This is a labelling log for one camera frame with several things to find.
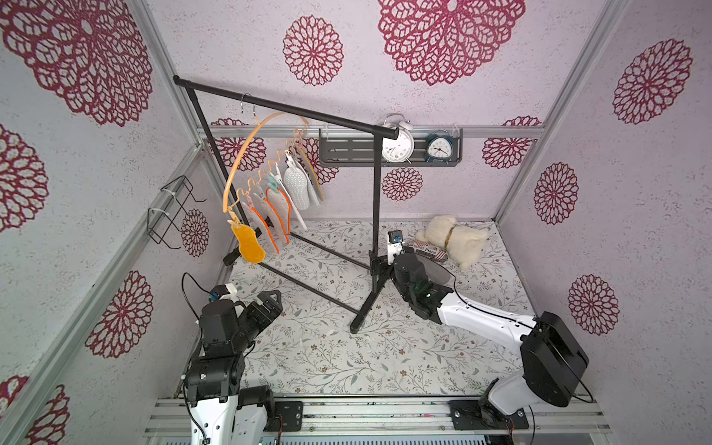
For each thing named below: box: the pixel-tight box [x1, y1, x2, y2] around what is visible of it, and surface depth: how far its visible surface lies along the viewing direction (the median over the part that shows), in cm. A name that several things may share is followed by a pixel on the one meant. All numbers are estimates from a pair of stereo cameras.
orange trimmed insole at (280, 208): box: [265, 187, 292, 245], surface depth 91 cm
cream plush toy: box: [415, 215, 489, 270], surface depth 107 cm
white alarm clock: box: [381, 113, 416, 166], surface depth 90 cm
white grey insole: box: [282, 166, 310, 211], surface depth 96 cm
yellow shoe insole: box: [231, 223, 266, 265], surface depth 82 cm
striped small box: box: [403, 238, 449, 263], surface depth 108 cm
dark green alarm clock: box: [424, 129, 455, 165], surface depth 92 cm
